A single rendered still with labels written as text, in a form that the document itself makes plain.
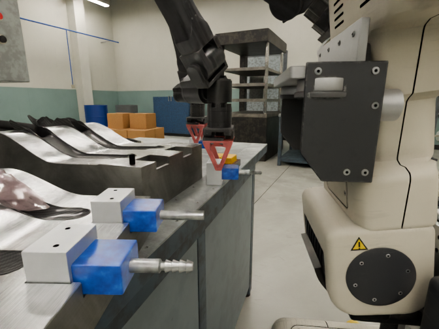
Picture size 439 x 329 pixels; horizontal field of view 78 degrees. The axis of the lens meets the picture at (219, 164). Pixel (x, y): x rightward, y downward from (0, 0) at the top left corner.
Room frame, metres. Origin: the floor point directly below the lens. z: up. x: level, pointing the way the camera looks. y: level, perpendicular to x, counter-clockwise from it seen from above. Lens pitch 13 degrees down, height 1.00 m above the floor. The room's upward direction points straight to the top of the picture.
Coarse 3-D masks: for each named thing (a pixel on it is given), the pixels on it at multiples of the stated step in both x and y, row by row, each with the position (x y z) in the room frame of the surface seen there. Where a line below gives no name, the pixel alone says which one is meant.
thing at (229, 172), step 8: (208, 160) 0.64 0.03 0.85; (216, 160) 0.64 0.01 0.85; (208, 168) 0.61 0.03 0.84; (224, 168) 0.61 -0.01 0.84; (232, 168) 0.61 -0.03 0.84; (208, 176) 0.61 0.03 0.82; (216, 176) 0.61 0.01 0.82; (224, 176) 0.61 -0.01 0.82; (232, 176) 0.61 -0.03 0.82; (208, 184) 0.61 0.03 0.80; (216, 184) 0.61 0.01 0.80
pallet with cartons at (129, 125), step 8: (112, 120) 5.49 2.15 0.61; (120, 120) 5.42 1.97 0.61; (128, 120) 5.56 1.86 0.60; (136, 120) 5.37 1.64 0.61; (144, 120) 5.30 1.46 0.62; (152, 120) 5.51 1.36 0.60; (112, 128) 5.49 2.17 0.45; (120, 128) 5.43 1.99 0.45; (128, 128) 5.52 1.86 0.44; (136, 128) 5.37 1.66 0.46; (144, 128) 5.31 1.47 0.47; (152, 128) 5.49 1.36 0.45; (160, 128) 5.60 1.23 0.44; (128, 136) 5.14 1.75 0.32; (136, 136) 5.09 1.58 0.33; (144, 136) 5.04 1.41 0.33; (152, 136) 5.30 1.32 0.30; (160, 136) 5.58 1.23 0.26
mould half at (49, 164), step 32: (64, 128) 0.66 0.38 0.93; (96, 128) 0.73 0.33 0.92; (0, 160) 0.54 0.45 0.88; (32, 160) 0.51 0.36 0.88; (64, 160) 0.51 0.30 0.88; (96, 160) 0.50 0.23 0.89; (128, 160) 0.48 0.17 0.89; (192, 160) 0.62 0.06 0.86; (96, 192) 0.46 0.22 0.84; (160, 192) 0.48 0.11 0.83
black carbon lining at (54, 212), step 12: (48, 204) 0.34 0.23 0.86; (36, 216) 0.31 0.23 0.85; (48, 216) 0.32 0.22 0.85; (60, 216) 0.32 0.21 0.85; (72, 216) 0.32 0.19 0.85; (84, 216) 0.31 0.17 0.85; (0, 252) 0.23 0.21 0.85; (12, 252) 0.23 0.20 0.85; (0, 264) 0.22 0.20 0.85; (12, 264) 0.22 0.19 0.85
